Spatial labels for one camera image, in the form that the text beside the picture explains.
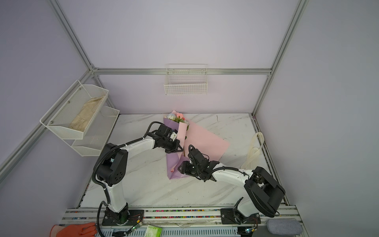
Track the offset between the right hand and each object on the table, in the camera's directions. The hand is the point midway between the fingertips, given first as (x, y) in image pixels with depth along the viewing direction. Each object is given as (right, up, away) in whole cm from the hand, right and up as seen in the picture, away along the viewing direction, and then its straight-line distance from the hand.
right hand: (178, 169), depth 82 cm
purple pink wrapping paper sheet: (+7, +16, +28) cm, 33 cm away
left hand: (+2, +9, +9) cm, 13 cm away
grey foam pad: (+52, -24, -13) cm, 59 cm away
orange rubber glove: (-42, -26, -12) cm, 51 cm away
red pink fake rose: (-2, +32, +28) cm, 42 cm away
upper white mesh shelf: (-58, +31, -3) cm, 65 cm away
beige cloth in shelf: (-51, +29, -5) cm, 58 cm away
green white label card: (-11, -25, -14) cm, 31 cm away
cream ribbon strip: (+52, +9, +19) cm, 56 cm away
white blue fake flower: (-8, +32, +26) cm, 42 cm away
